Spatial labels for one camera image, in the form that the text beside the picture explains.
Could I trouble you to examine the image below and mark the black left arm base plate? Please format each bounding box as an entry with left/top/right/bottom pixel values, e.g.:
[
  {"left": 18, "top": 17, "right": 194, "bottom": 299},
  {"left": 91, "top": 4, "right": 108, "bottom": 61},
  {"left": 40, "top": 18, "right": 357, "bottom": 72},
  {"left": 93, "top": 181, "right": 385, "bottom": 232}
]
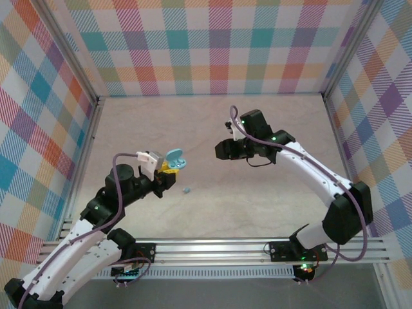
[{"left": 128, "top": 241, "right": 157, "bottom": 265}]

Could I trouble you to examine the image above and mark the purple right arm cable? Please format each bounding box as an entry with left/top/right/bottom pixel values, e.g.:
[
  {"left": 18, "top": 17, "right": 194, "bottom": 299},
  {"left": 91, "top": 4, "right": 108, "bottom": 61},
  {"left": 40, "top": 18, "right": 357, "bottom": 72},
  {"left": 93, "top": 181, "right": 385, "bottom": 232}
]
[{"left": 229, "top": 105, "right": 370, "bottom": 286}]

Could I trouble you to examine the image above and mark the white slotted cable duct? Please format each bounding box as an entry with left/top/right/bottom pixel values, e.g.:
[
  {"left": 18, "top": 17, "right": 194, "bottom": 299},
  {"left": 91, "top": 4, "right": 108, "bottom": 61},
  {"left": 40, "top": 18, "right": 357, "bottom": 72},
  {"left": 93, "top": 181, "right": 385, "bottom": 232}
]
[{"left": 51, "top": 268, "right": 297, "bottom": 280}]

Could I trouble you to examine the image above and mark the aluminium mounting rail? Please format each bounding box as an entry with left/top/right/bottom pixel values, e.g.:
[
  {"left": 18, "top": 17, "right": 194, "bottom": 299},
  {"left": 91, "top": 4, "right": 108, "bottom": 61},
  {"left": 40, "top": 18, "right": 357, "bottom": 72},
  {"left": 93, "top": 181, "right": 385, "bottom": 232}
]
[{"left": 34, "top": 237, "right": 391, "bottom": 267}]

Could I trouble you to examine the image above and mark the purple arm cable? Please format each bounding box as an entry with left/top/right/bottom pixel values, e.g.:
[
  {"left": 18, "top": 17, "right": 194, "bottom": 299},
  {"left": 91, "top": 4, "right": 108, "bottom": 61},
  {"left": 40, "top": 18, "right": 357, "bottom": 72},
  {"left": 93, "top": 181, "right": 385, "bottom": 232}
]
[
  {"left": 17, "top": 153, "right": 152, "bottom": 309},
  {"left": 229, "top": 105, "right": 370, "bottom": 286}
]

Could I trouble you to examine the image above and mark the aluminium side rail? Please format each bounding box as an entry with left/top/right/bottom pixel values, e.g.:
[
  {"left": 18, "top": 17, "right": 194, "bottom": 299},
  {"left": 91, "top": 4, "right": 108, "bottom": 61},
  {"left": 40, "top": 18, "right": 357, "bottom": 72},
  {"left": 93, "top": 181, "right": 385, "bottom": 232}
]
[
  {"left": 57, "top": 96, "right": 106, "bottom": 241},
  {"left": 323, "top": 95, "right": 374, "bottom": 239}
]

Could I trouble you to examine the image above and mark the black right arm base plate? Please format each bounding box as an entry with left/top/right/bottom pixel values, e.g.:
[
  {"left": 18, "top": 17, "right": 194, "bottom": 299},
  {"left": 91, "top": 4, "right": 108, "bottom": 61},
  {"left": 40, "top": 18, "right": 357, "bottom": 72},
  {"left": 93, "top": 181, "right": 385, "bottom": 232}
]
[{"left": 268, "top": 240, "right": 328, "bottom": 262}]

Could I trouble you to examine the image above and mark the aluminium frame post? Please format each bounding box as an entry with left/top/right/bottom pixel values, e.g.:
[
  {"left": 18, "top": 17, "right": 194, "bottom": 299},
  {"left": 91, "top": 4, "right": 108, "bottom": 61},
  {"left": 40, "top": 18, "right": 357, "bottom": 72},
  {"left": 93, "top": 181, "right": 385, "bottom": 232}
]
[
  {"left": 321, "top": 0, "right": 386, "bottom": 99},
  {"left": 37, "top": 0, "right": 101, "bottom": 103}
]

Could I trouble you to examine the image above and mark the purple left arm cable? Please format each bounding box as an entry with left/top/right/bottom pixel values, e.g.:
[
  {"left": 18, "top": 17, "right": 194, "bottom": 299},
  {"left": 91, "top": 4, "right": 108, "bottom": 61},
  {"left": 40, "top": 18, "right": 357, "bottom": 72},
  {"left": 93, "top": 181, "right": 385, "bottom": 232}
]
[{"left": 17, "top": 153, "right": 152, "bottom": 309}]

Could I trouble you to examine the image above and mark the light blue earbud charging case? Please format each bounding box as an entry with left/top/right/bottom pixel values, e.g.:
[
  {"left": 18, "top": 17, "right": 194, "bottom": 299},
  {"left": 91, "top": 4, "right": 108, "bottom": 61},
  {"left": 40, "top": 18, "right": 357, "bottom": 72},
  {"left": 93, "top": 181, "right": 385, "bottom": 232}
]
[{"left": 164, "top": 147, "right": 189, "bottom": 171}]

